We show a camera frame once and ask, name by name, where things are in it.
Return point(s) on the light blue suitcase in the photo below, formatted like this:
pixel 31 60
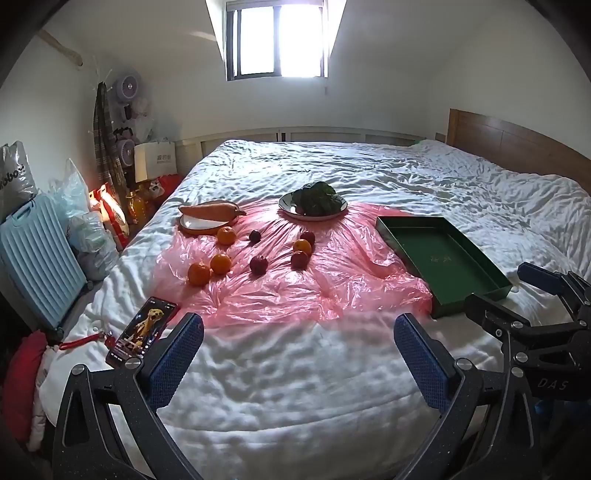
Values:
pixel 37 263

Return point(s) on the small red apple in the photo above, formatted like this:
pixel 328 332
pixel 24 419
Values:
pixel 255 236
pixel 308 237
pixel 258 265
pixel 299 260

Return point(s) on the green tray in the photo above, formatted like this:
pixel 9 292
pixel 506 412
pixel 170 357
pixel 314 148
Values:
pixel 443 263

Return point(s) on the wooden headboard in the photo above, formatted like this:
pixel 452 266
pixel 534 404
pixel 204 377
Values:
pixel 508 136

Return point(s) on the window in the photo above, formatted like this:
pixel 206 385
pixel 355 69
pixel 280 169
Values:
pixel 277 37

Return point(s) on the leafy green vegetable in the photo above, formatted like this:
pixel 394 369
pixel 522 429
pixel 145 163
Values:
pixel 316 198

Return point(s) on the white cardboard box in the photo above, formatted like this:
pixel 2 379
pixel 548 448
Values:
pixel 154 161

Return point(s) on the orange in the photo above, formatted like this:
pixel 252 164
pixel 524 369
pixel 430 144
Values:
pixel 199 273
pixel 302 246
pixel 220 264
pixel 226 235

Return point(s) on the small grey fan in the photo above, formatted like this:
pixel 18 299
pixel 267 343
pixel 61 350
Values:
pixel 124 150
pixel 127 87

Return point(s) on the yellow oil bottle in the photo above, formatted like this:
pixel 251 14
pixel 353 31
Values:
pixel 137 206

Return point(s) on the red and white sack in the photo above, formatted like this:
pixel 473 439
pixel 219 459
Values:
pixel 114 214

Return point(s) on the white printed plastic bag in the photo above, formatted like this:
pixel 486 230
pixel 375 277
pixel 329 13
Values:
pixel 14 175

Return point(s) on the red cloth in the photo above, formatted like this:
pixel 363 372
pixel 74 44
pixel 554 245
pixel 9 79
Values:
pixel 21 383

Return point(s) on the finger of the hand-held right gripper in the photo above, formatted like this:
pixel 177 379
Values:
pixel 489 314
pixel 538 273

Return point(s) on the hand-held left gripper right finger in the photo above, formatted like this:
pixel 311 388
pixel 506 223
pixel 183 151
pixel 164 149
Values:
pixel 420 355

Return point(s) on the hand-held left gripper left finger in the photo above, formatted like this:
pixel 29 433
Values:
pixel 178 355

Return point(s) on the pink plastic sheet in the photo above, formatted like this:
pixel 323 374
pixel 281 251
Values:
pixel 286 290

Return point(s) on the plaid scarf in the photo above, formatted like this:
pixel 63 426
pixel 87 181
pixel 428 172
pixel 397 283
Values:
pixel 104 138

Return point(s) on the white plate with dark rim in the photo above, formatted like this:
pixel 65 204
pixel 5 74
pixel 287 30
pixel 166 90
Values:
pixel 287 205

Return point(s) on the bed with white sheet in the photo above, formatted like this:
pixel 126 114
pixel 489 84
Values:
pixel 323 161

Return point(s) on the white plate with orange rim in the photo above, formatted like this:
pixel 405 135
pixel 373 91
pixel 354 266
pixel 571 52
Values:
pixel 203 226

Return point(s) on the carrot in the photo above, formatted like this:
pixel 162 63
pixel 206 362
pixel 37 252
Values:
pixel 207 211

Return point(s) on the clear plastic bags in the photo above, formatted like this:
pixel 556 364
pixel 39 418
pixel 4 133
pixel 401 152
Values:
pixel 83 230

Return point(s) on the smartphone with lit screen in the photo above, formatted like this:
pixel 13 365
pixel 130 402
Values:
pixel 141 330

